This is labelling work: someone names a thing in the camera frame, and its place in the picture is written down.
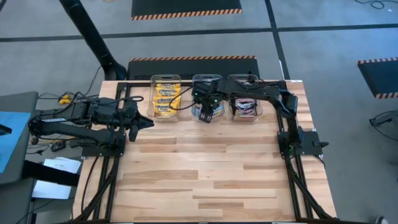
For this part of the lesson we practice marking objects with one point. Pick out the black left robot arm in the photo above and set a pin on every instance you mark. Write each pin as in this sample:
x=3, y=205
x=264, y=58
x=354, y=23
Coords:
x=62, y=130

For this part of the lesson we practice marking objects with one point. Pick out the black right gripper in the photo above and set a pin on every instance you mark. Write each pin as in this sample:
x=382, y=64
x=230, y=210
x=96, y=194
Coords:
x=203, y=93

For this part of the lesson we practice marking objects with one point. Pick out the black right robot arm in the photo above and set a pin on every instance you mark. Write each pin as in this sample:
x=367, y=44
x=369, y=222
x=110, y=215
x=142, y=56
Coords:
x=255, y=90

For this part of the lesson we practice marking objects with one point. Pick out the person's shoe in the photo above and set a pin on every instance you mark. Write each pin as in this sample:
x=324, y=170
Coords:
x=381, y=221

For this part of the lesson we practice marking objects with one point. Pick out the grey side table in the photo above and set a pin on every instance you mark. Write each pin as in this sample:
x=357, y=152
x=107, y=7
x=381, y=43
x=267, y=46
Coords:
x=18, y=102

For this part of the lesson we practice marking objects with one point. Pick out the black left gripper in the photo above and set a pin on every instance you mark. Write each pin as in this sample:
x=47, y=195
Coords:
x=129, y=113

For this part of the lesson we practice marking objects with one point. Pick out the blue Maruchan ramen pack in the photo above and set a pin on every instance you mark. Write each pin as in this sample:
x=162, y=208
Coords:
x=219, y=109

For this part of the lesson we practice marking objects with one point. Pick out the black bar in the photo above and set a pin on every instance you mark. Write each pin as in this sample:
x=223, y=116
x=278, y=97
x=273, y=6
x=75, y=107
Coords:
x=49, y=174

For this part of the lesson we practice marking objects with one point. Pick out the black camera stand pole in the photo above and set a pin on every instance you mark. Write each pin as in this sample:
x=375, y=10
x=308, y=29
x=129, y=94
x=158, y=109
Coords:
x=90, y=34

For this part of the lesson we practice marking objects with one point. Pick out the black hazard-striped floor mat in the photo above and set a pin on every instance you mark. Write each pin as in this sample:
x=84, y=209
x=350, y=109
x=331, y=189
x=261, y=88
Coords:
x=186, y=6
x=381, y=77
x=192, y=67

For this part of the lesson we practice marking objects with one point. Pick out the black aluminium table frame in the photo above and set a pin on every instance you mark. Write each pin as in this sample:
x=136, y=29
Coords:
x=140, y=83

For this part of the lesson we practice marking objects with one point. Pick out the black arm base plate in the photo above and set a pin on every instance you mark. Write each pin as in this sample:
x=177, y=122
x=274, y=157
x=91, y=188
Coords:
x=93, y=153
x=314, y=146

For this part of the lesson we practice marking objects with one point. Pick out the clear plastic bin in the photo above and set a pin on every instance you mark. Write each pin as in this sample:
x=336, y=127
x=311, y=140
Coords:
x=217, y=119
x=150, y=109
x=230, y=112

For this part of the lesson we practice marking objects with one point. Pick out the blue sheet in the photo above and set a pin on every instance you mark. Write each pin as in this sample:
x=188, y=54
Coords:
x=12, y=146

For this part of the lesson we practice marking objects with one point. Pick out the white paper sheet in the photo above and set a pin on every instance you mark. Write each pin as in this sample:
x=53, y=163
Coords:
x=66, y=166
x=51, y=190

